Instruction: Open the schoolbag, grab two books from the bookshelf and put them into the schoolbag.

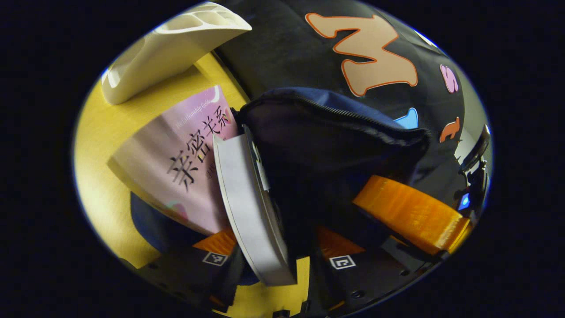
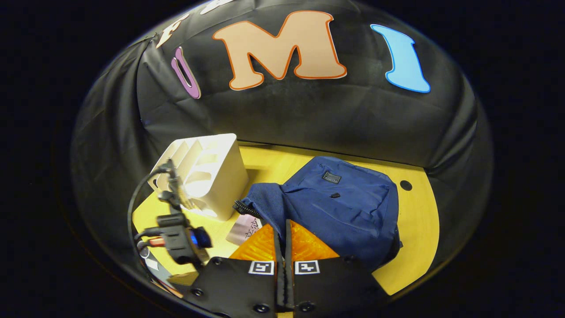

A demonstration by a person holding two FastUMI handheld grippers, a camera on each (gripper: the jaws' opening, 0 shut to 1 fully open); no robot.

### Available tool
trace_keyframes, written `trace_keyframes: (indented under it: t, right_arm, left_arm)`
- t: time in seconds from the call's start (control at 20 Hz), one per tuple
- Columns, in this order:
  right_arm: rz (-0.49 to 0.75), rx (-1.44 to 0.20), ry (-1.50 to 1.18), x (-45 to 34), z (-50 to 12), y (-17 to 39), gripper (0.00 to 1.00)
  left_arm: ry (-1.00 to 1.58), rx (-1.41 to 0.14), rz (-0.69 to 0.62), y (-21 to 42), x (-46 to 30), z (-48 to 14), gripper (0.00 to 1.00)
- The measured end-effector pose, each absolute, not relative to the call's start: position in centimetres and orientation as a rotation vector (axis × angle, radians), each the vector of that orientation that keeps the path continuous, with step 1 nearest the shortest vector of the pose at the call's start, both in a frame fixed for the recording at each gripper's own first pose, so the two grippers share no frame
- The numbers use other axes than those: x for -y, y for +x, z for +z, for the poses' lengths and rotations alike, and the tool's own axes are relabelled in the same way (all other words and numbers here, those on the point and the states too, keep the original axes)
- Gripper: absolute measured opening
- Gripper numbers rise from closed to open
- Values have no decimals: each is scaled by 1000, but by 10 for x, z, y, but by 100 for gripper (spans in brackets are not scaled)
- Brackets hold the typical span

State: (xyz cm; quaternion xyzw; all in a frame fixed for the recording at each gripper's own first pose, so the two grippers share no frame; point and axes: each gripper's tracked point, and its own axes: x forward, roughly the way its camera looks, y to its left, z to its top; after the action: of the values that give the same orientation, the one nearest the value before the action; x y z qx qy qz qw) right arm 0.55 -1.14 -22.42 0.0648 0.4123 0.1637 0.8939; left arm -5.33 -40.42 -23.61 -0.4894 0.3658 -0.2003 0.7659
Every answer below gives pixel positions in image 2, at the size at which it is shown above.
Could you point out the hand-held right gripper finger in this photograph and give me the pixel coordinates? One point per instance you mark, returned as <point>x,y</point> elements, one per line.
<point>288,247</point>
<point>277,247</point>

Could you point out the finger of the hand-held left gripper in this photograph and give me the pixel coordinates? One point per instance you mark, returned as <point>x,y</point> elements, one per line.
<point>159,269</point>

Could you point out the pink cover book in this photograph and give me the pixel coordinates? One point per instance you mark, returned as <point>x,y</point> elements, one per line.
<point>242,229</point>

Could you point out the blue schoolbag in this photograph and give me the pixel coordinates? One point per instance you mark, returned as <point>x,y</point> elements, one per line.
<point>344,207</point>

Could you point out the white plastic bookshelf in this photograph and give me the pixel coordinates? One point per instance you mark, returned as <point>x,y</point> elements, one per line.
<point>220,176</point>

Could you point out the black round desk grommet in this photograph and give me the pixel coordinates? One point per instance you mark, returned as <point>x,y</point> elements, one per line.
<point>406,185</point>

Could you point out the black backdrop cloth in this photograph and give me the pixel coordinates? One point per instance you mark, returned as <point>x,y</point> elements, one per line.
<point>309,115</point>

